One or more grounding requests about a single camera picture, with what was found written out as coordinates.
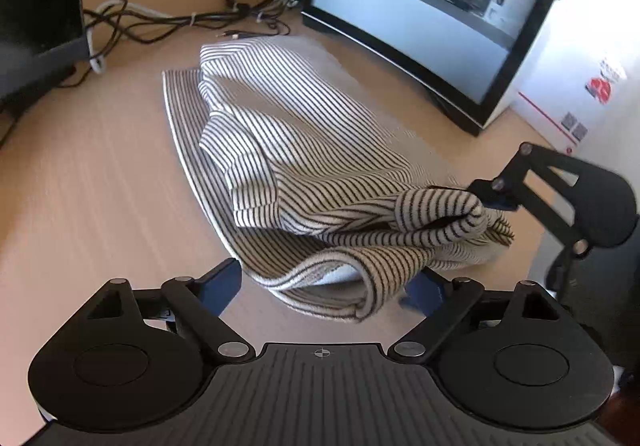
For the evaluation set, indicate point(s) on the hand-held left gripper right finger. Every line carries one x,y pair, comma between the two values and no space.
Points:
425,293

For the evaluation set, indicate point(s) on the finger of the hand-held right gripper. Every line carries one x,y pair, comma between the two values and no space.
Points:
497,200

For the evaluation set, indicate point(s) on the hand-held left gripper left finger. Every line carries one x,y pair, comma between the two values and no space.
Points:
225,283

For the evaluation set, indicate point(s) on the striped knit sweater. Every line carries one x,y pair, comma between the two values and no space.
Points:
300,126

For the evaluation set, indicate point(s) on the white cardboard box red stripe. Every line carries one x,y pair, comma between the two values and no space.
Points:
600,36

